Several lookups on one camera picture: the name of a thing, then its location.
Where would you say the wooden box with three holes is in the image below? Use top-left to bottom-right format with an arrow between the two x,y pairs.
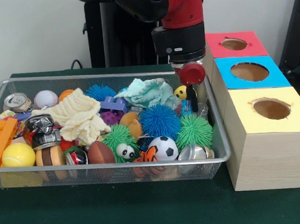
198,25 -> 300,195

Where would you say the crushed clear plastic bottle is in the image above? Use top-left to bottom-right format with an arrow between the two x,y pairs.
178,97 -> 211,122

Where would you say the cream knitted cloth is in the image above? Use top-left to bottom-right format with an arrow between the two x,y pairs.
31,86 -> 112,150

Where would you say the mint green cloth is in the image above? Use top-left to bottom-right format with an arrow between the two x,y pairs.
114,76 -> 177,112

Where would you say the clear mesh bin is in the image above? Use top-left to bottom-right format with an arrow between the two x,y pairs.
0,61 -> 234,196

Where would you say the yellow tennis ball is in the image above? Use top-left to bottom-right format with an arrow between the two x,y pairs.
1,141 -> 37,169

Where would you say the large blue spiky ball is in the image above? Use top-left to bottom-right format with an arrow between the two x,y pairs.
138,102 -> 183,142

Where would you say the orange toy brick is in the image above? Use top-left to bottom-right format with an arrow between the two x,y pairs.
0,117 -> 22,167

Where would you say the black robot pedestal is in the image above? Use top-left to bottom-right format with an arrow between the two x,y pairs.
75,0 -> 177,71

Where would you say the white baseball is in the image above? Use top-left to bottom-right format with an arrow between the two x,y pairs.
33,89 -> 60,110

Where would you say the black monitor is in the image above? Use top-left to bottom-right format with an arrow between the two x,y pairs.
275,0 -> 300,81

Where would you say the yellow smiley ball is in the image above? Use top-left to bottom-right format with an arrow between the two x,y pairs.
173,85 -> 189,101

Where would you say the black cable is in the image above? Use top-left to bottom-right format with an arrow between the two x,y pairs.
69,59 -> 84,70

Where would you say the green furry googly-eyed toy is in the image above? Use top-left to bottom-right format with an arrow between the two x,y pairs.
101,123 -> 140,165

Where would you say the small soccer ball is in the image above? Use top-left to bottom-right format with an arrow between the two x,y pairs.
147,135 -> 180,163

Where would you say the green spiky ball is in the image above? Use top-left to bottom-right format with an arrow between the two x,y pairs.
173,112 -> 215,151

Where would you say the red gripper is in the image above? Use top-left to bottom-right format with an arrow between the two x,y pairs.
177,61 -> 209,114

